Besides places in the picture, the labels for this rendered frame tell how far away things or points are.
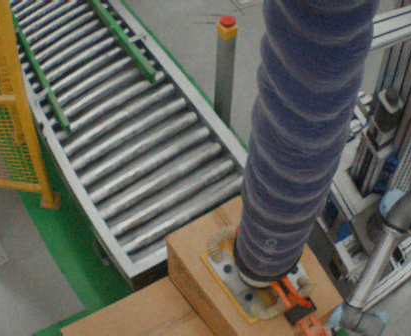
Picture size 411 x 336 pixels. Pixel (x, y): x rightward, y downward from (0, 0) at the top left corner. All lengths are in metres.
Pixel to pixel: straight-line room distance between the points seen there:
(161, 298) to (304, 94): 1.71
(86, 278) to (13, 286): 0.48
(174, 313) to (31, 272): 1.01
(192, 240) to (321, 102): 1.31
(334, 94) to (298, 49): 0.15
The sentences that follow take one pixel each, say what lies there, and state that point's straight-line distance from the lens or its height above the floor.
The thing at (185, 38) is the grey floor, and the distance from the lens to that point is 4.30.
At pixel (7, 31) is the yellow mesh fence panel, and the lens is 2.54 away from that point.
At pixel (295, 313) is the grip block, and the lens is 2.43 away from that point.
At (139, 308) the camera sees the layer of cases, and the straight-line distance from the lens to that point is 2.99.
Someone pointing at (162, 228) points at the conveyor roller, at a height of 0.55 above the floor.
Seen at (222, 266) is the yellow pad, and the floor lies 0.97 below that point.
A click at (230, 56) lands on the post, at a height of 0.78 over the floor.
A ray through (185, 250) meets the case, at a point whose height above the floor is 0.95.
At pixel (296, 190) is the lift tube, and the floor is 1.83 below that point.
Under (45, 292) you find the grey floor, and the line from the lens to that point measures 3.64.
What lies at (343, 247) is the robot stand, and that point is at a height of 0.99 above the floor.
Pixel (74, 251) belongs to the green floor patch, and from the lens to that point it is 3.69.
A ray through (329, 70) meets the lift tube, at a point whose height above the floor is 2.34.
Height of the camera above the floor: 3.41
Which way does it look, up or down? 62 degrees down
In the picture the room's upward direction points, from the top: 2 degrees clockwise
